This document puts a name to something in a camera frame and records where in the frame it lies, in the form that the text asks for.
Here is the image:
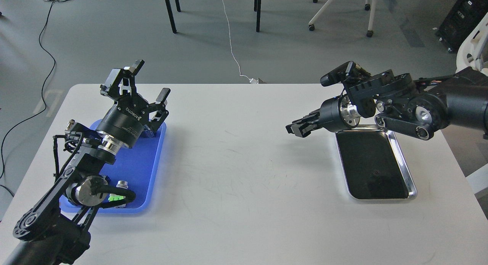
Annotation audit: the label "white rolling chair base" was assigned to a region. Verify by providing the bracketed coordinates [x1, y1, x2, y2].
[308, 0, 377, 38]

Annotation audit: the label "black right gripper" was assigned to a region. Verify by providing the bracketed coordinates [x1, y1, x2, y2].
[286, 96, 361, 138]

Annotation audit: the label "black floor cable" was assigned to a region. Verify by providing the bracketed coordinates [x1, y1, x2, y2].
[0, 0, 88, 197]

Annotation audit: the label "white green push button switch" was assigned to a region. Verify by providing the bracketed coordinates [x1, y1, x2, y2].
[108, 180, 129, 209]

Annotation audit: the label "black equipment case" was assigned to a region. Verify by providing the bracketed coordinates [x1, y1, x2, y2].
[435, 0, 488, 53]

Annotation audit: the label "white office chair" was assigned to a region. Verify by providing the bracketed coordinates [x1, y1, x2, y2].
[456, 14, 488, 198]

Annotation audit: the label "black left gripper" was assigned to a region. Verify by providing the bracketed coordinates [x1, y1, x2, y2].
[96, 59, 170, 148]

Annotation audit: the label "blue plastic tray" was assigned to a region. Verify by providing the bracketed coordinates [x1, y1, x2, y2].
[59, 119, 167, 214]

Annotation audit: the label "white floor cable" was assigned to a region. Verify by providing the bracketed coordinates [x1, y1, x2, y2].
[88, 0, 260, 84]

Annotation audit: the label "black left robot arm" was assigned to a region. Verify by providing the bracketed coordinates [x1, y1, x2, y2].
[5, 60, 170, 265]

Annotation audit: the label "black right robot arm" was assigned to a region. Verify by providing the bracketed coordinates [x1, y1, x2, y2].
[286, 61, 488, 140]

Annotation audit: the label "silver metal tray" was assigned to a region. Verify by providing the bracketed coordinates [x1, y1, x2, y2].
[335, 124, 417, 201]

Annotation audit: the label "black table legs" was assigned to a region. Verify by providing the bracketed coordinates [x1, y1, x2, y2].
[162, 0, 263, 34]

